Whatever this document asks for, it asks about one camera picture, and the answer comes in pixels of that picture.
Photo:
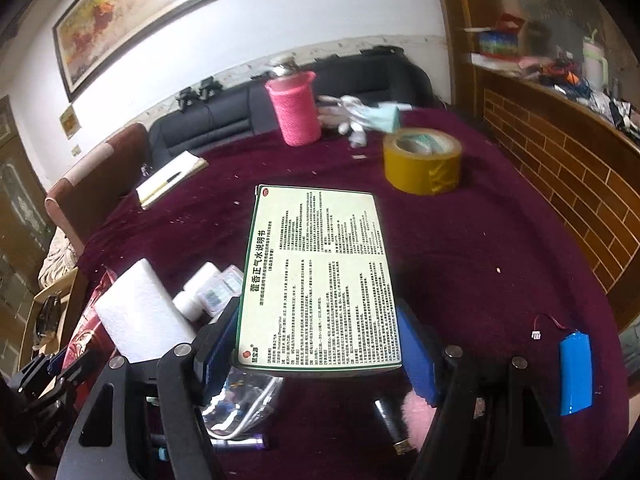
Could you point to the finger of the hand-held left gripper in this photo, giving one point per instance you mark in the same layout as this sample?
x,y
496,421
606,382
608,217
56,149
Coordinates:
x,y
47,375

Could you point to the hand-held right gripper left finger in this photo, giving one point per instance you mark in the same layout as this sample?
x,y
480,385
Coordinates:
x,y
220,350

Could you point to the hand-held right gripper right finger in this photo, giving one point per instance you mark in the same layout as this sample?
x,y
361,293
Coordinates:
x,y
420,360

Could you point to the small grey-white medicine box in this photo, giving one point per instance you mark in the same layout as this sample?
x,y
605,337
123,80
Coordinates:
x,y
222,292

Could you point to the clear cartoon zipper pouch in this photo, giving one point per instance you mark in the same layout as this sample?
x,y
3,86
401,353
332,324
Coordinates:
x,y
240,405

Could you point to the cardboard box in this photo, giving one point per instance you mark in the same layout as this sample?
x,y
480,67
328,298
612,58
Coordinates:
x,y
75,292

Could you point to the cream green-bordered medicine box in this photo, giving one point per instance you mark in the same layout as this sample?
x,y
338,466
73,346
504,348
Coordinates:
x,y
320,280

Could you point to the white medicine bottle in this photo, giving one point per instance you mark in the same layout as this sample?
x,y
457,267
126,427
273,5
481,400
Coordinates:
x,y
192,300

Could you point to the pink fluffy pompom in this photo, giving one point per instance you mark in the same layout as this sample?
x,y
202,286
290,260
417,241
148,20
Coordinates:
x,y
417,417

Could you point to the red packet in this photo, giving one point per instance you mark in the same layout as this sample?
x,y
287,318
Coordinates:
x,y
87,325

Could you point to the white foam block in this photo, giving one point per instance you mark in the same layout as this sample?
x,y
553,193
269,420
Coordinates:
x,y
140,305

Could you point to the floral blanket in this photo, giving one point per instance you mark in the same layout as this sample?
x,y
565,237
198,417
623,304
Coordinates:
x,y
57,260

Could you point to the blue battery pack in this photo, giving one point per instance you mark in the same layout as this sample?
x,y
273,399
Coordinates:
x,y
575,375

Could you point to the yellow pen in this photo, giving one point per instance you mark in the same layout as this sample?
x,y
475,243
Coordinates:
x,y
167,180

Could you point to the yellow tape roll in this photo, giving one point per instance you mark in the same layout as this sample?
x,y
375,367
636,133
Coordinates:
x,y
420,175

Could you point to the white notebook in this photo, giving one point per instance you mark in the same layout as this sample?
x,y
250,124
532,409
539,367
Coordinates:
x,y
187,162

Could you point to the wooden glass-door cabinet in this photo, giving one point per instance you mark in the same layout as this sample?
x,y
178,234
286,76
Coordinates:
x,y
15,185

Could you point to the brown armchair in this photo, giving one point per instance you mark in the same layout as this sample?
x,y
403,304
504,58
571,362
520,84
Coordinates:
x,y
100,180

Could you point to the black leather sofa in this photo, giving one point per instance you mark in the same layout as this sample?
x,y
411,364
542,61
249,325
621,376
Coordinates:
x,y
210,120

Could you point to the wooden brick-pattern counter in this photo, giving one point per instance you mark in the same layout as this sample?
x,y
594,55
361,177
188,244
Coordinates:
x,y
550,160

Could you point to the teal face mask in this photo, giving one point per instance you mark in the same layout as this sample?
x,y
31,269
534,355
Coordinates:
x,y
387,117

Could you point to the bottle in pink knitted sleeve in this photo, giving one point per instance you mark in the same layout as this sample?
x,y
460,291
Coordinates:
x,y
295,110

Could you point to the black clip device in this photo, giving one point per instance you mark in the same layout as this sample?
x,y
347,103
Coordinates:
x,y
187,99
210,87

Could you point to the white plush toy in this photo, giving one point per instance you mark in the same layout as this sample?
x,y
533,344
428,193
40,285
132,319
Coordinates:
x,y
350,112

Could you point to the colourful small box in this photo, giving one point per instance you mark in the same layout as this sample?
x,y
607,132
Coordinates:
x,y
497,44

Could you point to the white cup with green lid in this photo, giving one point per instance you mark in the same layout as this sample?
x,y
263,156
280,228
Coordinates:
x,y
595,65

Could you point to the framed landscape painting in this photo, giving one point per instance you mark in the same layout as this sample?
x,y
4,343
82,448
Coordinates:
x,y
125,15

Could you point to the gold wall plaque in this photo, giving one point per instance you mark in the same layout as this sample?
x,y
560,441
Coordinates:
x,y
70,121

